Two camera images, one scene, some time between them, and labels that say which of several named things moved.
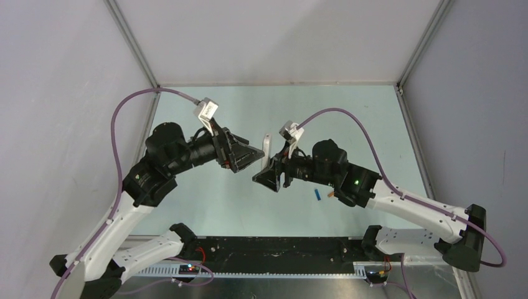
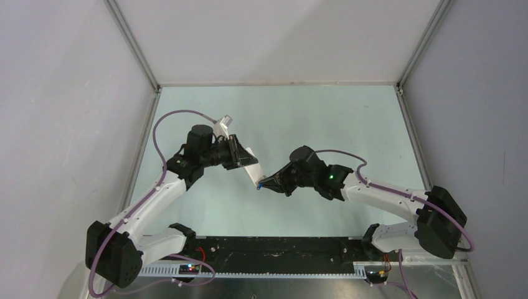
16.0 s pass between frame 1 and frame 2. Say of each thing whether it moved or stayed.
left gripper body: stayed
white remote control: moved
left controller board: stayed
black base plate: stayed
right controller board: stayed
